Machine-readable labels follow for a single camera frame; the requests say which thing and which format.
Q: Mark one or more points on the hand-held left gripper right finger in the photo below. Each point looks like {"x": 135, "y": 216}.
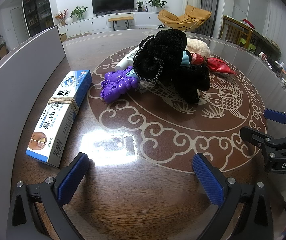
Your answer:
{"x": 208, "y": 180}

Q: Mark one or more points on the black television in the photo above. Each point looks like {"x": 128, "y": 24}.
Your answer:
{"x": 113, "y": 2}

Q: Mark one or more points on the white plastic bottle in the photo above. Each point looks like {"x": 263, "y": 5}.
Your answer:
{"x": 125, "y": 62}

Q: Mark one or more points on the grey curtain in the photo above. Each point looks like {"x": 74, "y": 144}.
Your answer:
{"x": 209, "y": 7}

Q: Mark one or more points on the cardboard box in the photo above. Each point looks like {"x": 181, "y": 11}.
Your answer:
{"x": 63, "y": 37}

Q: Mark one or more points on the dark glass display cabinet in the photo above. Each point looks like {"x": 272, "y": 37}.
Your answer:
{"x": 37, "y": 7}

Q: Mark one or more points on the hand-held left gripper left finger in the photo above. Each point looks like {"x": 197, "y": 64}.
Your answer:
{"x": 71, "y": 180}

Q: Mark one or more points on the red flower arrangement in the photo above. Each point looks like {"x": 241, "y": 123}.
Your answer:
{"x": 61, "y": 17}

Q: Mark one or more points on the red foil bag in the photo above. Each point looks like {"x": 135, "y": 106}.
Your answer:
{"x": 218, "y": 65}

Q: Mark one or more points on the wooden bench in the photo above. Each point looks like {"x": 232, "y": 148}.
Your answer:
{"x": 121, "y": 19}

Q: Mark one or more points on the white television cabinet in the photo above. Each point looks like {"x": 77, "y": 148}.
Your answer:
{"x": 95, "y": 23}

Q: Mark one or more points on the blue and white medicine box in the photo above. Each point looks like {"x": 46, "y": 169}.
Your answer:
{"x": 65, "y": 100}

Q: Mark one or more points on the clear water bottle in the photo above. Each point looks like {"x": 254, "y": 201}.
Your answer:
{"x": 1, "y": 40}

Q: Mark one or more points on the wooden chair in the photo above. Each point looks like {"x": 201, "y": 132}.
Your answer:
{"x": 235, "y": 33}

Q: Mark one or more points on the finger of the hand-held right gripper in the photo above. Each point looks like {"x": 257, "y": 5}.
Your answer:
{"x": 258, "y": 136}
{"x": 274, "y": 116}

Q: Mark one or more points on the white round vase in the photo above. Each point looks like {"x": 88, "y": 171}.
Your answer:
{"x": 69, "y": 20}

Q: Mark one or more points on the small green potted plant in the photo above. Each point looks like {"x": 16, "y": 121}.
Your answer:
{"x": 139, "y": 5}

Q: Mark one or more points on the brown patterned wooden desktop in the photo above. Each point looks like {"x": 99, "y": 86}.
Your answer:
{"x": 145, "y": 185}

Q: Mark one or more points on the grey partition board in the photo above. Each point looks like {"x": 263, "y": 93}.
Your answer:
{"x": 20, "y": 80}

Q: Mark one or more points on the cream knit glove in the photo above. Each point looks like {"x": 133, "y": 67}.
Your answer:
{"x": 198, "y": 46}

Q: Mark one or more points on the black velvet scrunchie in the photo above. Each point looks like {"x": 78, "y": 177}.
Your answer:
{"x": 168, "y": 47}

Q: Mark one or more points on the yellow lounge chair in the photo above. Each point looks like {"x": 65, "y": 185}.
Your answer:
{"x": 183, "y": 17}

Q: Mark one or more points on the bushy green potted plant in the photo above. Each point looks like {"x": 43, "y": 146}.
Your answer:
{"x": 79, "y": 12}

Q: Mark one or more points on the purple plastic toy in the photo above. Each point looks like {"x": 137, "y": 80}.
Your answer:
{"x": 115, "y": 83}

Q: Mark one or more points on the large leafy potted plant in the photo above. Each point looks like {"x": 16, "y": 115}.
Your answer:
{"x": 156, "y": 3}

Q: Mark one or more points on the cluttered side table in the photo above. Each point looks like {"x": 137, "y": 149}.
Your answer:
{"x": 275, "y": 55}

